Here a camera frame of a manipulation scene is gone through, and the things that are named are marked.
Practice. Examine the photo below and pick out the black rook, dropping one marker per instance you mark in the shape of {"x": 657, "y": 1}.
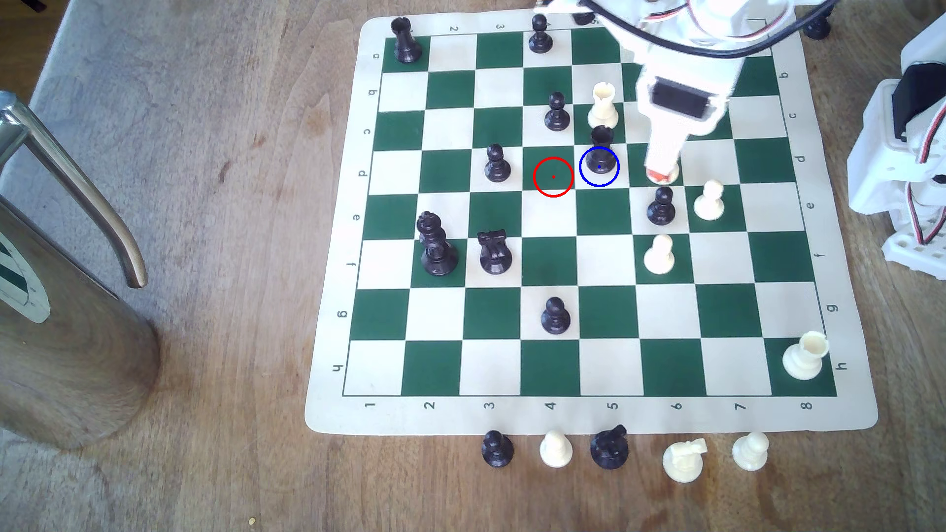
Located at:
{"x": 405, "y": 44}
{"x": 601, "y": 155}

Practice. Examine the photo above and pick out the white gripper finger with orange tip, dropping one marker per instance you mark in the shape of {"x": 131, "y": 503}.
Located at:
{"x": 664, "y": 151}

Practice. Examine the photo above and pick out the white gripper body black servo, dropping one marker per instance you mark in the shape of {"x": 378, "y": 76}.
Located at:
{"x": 679, "y": 100}

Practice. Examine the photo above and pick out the black queen piece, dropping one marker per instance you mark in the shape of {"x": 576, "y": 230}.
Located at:
{"x": 438, "y": 251}

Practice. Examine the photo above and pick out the white rook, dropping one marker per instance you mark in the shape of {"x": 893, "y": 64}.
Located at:
{"x": 603, "y": 107}
{"x": 803, "y": 358}

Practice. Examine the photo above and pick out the small black object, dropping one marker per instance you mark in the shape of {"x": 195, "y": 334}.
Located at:
{"x": 34, "y": 4}

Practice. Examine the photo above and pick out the stainless steel jug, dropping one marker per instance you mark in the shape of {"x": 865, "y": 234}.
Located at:
{"x": 66, "y": 347}

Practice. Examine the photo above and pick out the black pawn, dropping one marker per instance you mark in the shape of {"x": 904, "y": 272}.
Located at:
{"x": 557, "y": 114}
{"x": 497, "y": 451}
{"x": 817, "y": 28}
{"x": 540, "y": 38}
{"x": 555, "y": 318}
{"x": 661, "y": 208}
{"x": 497, "y": 166}

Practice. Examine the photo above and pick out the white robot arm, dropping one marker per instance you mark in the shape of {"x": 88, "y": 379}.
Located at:
{"x": 872, "y": 162}

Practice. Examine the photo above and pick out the green white roll-up chess mat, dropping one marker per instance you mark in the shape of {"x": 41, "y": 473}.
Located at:
{"x": 606, "y": 369}

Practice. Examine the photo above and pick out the white pawn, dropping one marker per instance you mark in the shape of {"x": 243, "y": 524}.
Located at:
{"x": 658, "y": 257}
{"x": 709, "y": 203}
{"x": 750, "y": 452}
{"x": 555, "y": 451}

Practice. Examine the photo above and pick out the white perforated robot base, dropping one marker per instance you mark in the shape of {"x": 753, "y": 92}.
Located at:
{"x": 913, "y": 255}

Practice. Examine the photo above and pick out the white king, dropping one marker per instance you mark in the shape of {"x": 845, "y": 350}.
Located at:
{"x": 708, "y": 127}

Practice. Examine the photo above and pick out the black knight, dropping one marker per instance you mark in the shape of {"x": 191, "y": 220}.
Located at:
{"x": 609, "y": 449}
{"x": 494, "y": 255}

